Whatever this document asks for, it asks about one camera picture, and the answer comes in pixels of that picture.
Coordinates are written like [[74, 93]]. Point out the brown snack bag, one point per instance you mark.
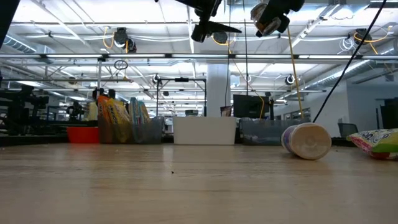
[[226, 111]]

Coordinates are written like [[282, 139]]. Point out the white building pillar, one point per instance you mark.
[[217, 93]]

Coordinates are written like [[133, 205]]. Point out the white plastic bin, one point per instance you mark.
[[204, 130]]

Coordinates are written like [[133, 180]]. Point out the black equipment rig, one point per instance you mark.
[[21, 109]]

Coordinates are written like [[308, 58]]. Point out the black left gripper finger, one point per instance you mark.
[[206, 29]]

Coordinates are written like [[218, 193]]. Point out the black cabinet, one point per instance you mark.
[[390, 113]]

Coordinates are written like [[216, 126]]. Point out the green yellow ramen packet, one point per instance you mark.
[[377, 143]]

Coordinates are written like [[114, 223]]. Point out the person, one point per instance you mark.
[[92, 110]]

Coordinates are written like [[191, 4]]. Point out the grey office chair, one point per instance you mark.
[[347, 130]]

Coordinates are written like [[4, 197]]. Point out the dark grey bin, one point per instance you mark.
[[149, 132], [264, 132]]

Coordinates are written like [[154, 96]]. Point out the black gantry frame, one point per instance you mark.
[[182, 80]]

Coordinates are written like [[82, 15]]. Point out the black monitor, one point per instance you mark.
[[250, 105]]

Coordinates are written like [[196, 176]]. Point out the purple label spice shaker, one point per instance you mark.
[[308, 141]]

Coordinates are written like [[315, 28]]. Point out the orange snack bag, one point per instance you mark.
[[102, 107]]

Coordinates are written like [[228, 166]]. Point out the red bowl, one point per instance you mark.
[[83, 135]]

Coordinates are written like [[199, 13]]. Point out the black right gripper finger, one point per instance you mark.
[[266, 17]]

